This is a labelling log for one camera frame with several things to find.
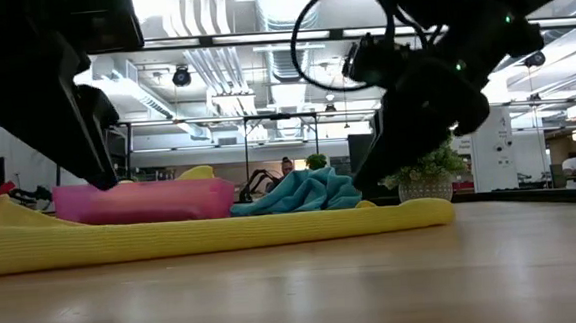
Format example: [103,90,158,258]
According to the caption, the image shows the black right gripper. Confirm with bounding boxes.
[343,52,497,193]

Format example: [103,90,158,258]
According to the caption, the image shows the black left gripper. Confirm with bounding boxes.
[0,35,121,199]

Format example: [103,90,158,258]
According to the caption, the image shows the blue microfiber towel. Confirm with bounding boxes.
[228,164,364,218]

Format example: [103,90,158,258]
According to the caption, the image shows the yellow microfiber towel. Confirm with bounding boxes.
[175,164,216,182]
[0,166,459,277]

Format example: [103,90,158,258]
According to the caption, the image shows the dark metal rack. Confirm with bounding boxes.
[104,123,135,184]

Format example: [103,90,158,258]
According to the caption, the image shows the black desk monitor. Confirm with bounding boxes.
[346,132,378,175]

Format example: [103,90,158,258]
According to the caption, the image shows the green artificial plant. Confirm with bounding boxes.
[379,135,471,207]

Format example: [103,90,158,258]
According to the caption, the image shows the pink plastic bin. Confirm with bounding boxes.
[51,174,237,230]

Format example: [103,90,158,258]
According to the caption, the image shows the small potted plant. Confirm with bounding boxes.
[305,152,329,171]

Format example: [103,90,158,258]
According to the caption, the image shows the white pillar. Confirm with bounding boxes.
[466,105,517,194]

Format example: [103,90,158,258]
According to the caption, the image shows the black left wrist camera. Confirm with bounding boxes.
[85,83,122,131]

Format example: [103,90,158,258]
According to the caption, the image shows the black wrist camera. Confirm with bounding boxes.
[338,29,414,88]
[85,83,122,131]

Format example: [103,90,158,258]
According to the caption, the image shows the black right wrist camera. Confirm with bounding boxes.
[338,29,414,88]

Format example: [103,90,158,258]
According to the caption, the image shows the black metal frame stand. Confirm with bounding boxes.
[241,111,324,204]

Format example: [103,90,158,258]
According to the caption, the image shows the black ceiling camera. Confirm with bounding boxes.
[170,64,193,88]
[522,50,548,69]

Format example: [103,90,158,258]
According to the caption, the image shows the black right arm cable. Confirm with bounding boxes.
[286,0,435,96]

